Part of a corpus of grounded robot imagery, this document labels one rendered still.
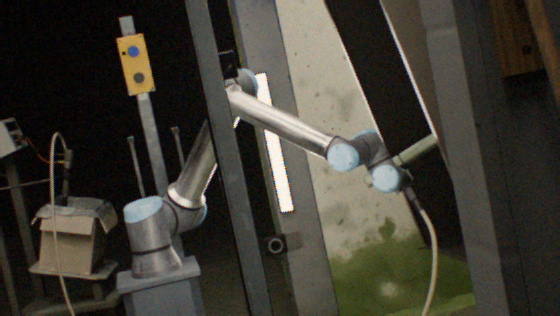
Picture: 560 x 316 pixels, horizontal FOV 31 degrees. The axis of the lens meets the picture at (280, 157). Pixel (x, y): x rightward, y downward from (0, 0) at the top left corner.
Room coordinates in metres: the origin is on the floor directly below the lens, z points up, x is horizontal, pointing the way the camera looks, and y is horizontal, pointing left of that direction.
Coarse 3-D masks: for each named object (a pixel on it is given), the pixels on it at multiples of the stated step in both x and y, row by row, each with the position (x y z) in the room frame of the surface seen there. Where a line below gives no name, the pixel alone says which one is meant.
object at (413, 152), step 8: (432, 136) 3.57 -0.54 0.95; (416, 144) 3.59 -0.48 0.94; (424, 144) 3.57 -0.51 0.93; (432, 144) 3.57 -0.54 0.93; (408, 152) 3.59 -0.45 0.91; (416, 152) 3.58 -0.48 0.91; (424, 152) 3.57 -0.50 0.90; (400, 160) 3.60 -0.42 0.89; (408, 160) 3.59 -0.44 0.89; (368, 176) 3.62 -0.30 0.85; (368, 184) 3.62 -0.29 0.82; (408, 192) 3.58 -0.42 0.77; (416, 200) 3.57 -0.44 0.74; (416, 208) 3.57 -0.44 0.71; (424, 208) 3.57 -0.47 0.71
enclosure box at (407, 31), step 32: (352, 0) 4.03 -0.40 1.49; (384, 0) 3.42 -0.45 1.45; (416, 0) 3.45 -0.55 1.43; (352, 32) 4.02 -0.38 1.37; (384, 32) 4.05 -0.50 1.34; (416, 32) 3.44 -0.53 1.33; (352, 64) 4.01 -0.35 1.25; (384, 64) 4.04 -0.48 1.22; (416, 64) 3.44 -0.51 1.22; (384, 96) 4.04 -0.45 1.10; (416, 96) 4.07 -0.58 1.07; (384, 128) 4.03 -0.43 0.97; (416, 128) 4.06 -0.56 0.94; (416, 160) 4.05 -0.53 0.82; (416, 192) 4.05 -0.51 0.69; (448, 192) 4.08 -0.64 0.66; (416, 224) 4.03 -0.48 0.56; (448, 224) 4.07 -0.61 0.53; (448, 256) 3.81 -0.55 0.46
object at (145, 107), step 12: (120, 24) 4.63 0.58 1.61; (132, 24) 4.63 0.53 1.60; (144, 108) 4.63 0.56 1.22; (144, 120) 4.63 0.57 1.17; (156, 132) 4.63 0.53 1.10; (156, 144) 4.63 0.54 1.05; (156, 156) 4.63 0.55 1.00; (156, 168) 4.63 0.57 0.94; (156, 180) 4.63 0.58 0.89; (180, 240) 4.63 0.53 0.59; (180, 252) 4.63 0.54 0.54
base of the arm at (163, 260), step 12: (132, 252) 3.75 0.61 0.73; (144, 252) 3.70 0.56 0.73; (156, 252) 3.70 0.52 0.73; (168, 252) 3.73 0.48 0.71; (132, 264) 3.75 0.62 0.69; (144, 264) 3.69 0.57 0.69; (156, 264) 3.68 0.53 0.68; (168, 264) 3.70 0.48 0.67; (180, 264) 3.75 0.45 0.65; (132, 276) 3.74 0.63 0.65; (144, 276) 3.68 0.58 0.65; (156, 276) 3.67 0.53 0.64
